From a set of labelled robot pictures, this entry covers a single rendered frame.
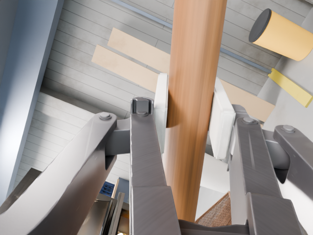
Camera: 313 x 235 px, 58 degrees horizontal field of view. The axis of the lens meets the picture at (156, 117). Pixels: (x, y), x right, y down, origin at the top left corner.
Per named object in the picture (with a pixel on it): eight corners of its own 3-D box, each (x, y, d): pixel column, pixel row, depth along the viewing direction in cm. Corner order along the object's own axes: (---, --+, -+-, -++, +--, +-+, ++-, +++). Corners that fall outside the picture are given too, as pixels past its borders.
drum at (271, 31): (308, 29, 333) (262, 7, 326) (324, 33, 298) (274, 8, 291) (289, 59, 348) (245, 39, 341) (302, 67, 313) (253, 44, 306)
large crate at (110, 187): (115, 183, 435) (103, 179, 432) (110, 200, 400) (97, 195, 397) (104, 207, 455) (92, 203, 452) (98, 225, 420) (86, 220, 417)
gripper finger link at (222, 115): (221, 111, 15) (236, 112, 15) (208, 75, 21) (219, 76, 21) (214, 160, 16) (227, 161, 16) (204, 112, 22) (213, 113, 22)
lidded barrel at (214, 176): (234, 156, 387) (197, 141, 380) (238, 180, 348) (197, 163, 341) (217, 178, 411) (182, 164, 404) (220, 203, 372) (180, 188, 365)
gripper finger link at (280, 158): (239, 140, 14) (302, 145, 13) (224, 102, 18) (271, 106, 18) (234, 166, 14) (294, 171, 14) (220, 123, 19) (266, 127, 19)
